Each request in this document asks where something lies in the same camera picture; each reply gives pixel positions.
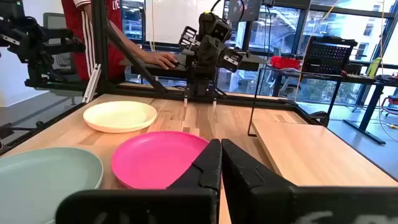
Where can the person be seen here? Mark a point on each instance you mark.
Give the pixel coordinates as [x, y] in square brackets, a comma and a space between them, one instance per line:
[74, 28]

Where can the pink plate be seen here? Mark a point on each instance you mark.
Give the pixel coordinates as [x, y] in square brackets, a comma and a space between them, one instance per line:
[155, 158]

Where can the yellow-green bottle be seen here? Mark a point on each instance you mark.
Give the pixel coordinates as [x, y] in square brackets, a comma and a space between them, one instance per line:
[374, 67]

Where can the sage green plate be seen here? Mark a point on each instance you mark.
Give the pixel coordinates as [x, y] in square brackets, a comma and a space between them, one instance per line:
[43, 180]

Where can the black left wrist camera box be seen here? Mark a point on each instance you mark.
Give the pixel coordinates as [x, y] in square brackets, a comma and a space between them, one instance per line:
[217, 29]

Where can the white board panel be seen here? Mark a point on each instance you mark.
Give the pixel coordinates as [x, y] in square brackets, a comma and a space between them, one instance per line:
[174, 18]

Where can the black-legged desk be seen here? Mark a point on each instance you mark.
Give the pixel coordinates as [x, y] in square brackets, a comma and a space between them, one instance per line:
[357, 80]

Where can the dark desk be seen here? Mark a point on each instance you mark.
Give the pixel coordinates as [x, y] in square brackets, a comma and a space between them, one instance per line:
[248, 63]

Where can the black computer mouse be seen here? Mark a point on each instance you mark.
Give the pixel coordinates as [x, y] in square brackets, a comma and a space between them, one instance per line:
[175, 63]

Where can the silver aluminium bracket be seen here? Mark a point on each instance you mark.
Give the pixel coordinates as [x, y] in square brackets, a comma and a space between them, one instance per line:
[91, 84]

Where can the grey office chair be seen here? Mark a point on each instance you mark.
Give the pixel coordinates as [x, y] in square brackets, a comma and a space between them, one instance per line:
[54, 20]

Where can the red box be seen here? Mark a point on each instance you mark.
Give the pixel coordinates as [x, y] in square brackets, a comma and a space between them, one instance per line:
[284, 62]

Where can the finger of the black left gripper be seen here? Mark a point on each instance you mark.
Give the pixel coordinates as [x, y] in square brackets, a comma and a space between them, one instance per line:
[188, 38]
[231, 59]

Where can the red stool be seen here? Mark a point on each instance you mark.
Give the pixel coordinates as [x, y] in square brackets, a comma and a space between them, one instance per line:
[392, 100]

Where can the person's hand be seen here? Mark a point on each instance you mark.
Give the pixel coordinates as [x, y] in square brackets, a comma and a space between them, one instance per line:
[161, 59]

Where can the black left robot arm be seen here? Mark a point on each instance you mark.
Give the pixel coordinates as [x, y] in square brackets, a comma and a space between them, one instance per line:
[202, 82]

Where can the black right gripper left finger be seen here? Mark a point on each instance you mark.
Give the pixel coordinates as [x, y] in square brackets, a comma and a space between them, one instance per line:
[202, 174]

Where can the dark monitor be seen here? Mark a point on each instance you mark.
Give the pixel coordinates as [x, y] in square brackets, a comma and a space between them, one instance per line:
[248, 9]

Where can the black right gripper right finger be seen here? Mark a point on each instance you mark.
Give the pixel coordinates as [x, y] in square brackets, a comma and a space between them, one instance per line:
[245, 186]

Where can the cream plate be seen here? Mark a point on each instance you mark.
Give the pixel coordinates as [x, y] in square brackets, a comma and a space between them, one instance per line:
[119, 115]

